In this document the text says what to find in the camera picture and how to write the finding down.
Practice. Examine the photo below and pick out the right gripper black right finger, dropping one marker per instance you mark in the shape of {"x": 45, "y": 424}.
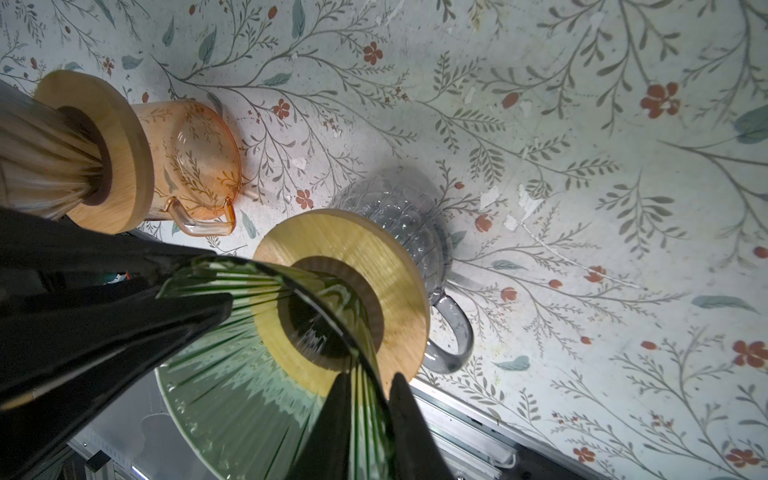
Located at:
{"x": 416, "y": 454}

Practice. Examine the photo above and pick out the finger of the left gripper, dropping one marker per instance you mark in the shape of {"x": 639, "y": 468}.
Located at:
{"x": 34, "y": 243}
{"x": 61, "y": 368}

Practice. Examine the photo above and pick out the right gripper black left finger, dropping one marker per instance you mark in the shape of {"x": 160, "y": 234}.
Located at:
{"x": 326, "y": 453}

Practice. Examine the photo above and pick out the grey glass dripper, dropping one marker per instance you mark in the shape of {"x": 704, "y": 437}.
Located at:
{"x": 48, "y": 164}

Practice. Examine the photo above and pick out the green glass dripper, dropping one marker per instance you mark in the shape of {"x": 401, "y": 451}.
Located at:
{"x": 248, "y": 394}

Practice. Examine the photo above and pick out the wooden dripper ring stand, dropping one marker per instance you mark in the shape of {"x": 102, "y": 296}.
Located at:
{"x": 124, "y": 197}

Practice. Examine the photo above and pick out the orange glass carafe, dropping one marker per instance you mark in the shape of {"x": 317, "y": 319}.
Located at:
{"x": 197, "y": 167}

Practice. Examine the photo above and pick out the grey glass carafe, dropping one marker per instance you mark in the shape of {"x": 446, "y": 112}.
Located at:
{"x": 402, "y": 201}

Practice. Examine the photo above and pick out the floral table mat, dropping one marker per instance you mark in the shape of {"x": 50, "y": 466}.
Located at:
{"x": 602, "y": 167}

